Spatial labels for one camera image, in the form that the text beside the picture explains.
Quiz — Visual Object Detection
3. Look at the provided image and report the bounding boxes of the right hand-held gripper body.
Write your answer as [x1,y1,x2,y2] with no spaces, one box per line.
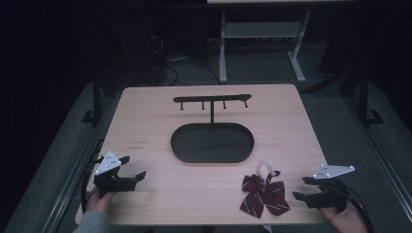
[304,163,356,214]

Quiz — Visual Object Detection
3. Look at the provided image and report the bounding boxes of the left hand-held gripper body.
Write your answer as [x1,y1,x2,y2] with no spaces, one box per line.
[92,150,137,199]

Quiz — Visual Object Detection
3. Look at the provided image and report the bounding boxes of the dark red striped bow tie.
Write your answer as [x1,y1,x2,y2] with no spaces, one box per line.
[239,160,292,219]

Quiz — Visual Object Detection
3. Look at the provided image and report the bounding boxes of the black hook rack with tray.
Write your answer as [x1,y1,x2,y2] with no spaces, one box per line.
[170,93,256,165]

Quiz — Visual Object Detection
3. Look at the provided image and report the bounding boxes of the person's left hand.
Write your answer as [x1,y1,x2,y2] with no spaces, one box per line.
[85,189,115,215]

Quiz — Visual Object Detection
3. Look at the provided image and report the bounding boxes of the person's right hand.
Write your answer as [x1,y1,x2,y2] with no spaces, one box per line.
[318,199,369,233]

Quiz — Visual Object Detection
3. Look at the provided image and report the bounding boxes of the black metal stand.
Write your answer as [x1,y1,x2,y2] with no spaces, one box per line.
[80,69,104,126]
[357,64,386,127]

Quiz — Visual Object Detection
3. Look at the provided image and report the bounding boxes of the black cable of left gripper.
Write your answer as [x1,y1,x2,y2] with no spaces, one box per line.
[80,139,105,214]

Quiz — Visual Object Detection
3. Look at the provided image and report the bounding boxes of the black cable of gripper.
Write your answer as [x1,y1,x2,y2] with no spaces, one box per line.
[80,139,105,214]
[336,181,374,233]

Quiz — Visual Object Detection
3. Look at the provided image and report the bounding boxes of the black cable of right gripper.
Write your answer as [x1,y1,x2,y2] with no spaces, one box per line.
[336,181,374,233]

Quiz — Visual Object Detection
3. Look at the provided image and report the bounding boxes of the bundle of floor cables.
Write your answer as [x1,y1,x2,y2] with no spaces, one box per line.
[149,32,222,87]

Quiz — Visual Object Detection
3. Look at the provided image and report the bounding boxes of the white metal table frame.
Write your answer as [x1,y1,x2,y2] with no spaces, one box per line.
[218,9,313,84]

